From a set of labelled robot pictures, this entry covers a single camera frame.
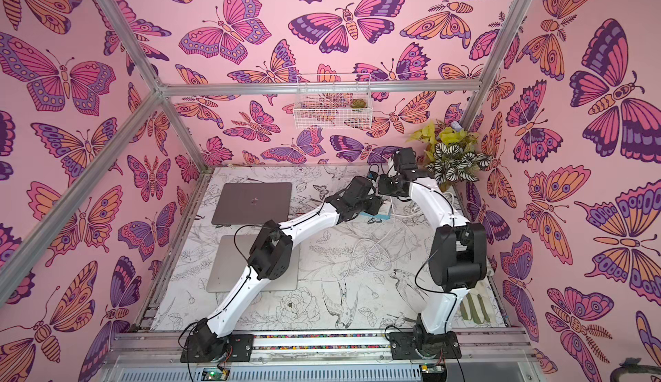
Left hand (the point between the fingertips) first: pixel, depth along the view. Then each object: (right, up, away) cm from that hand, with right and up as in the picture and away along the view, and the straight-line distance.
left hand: (384, 201), depth 97 cm
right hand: (0, +6, -4) cm, 8 cm away
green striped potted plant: (+23, +18, -5) cm, 30 cm away
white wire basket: (-19, +38, -1) cm, 42 cm away
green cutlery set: (+24, -34, -18) cm, 46 cm away
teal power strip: (0, -5, +1) cm, 5 cm away
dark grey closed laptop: (-53, -1, +9) cm, 54 cm away
